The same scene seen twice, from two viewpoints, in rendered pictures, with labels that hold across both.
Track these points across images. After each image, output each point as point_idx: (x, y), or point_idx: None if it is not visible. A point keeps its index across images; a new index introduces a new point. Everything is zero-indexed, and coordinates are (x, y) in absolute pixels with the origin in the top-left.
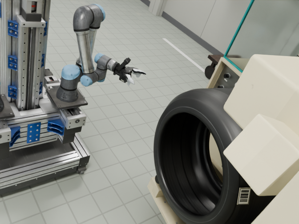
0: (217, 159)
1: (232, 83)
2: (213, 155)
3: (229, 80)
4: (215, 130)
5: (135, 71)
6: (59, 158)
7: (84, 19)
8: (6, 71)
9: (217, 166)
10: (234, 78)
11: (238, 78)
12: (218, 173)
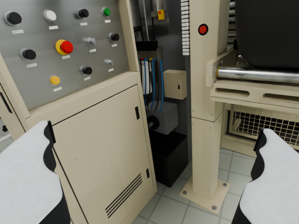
0: (129, 124)
1: (37, 23)
2: (123, 129)
3: (25, 24)
4: None
5: (66, 202)
6: None
7: None
8: None
9: (217, 58)
10: (30, 10)
11: (37, 1)
12: (223, 59)
